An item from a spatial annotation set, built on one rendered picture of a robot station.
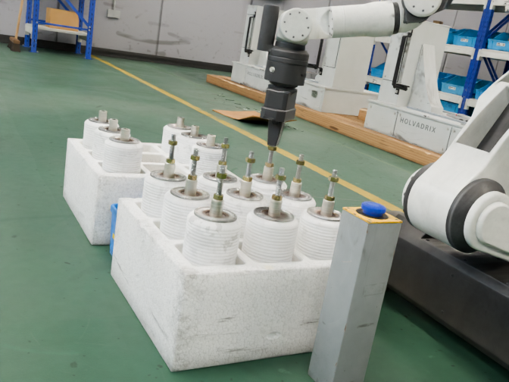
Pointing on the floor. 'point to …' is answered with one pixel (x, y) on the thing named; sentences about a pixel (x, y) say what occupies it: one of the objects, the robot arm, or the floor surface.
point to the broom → (16, 34)
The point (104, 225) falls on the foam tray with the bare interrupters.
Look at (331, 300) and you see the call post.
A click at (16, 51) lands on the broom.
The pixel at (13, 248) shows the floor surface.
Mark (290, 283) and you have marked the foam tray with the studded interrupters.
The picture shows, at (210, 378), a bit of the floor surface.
